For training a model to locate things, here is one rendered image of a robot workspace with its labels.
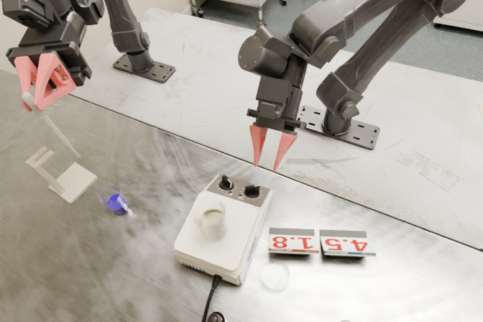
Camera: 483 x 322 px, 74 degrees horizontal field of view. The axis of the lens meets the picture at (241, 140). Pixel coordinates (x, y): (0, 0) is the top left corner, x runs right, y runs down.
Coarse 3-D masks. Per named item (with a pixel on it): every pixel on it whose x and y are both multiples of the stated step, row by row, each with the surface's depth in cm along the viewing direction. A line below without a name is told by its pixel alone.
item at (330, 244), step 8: (328, 240) 61; (336, 240) 61; (344, 240) 61; (352, 240) 61; (360, 240) 61; (328, 248) 59; (336, 248) 58; (344, 248) 58; (352, 248) 58; (360, 248) 58; (368, 248) 58
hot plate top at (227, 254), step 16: (192, 208) 59; (240, 208) 58; (256, 208) 58; (192, 224) 57; (240, 224) 57; (176, 240) 56; (192, 240) 56; (224, 240) 55; (240, 240) 55; (192, 256) 54; (208, 256) 54; (224, 256) 54; (240, 256) 53
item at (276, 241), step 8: (272, 240) 61; (280, 240) 61; (288, 240) 61; (296, 240) 61; (304, 240) 61; (312, 240) 61; (280, 248) 59; (288, 248) 59; (296, 248) 59; (304, 248) 59; (312, 248) 59
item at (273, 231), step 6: (270, 228) 64; (276, 228) 64; (282, 228) 64; (288, 228) 64; (270, 234) 64; (276, 234) 64; (282, 234) 63; (288, 234) 63; (294, 234) 63; (300, 234) 63; (306, 234) 63; (312, 234) 63; (276, 252) 61; (282, 252) 58; (288, 252) 58; (294, 252) 58; (300, 252) 58; (306, 252) 57; (312, 252) 57
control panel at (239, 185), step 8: (216, 184) 66; (240, 184) 67; (248, 184) 68; (216, 192) 64; (224, 192) 64; (240, 192) 65; (264, 192) 66; (240, 200) 62; (248, 200) 62; (256, 200) 63
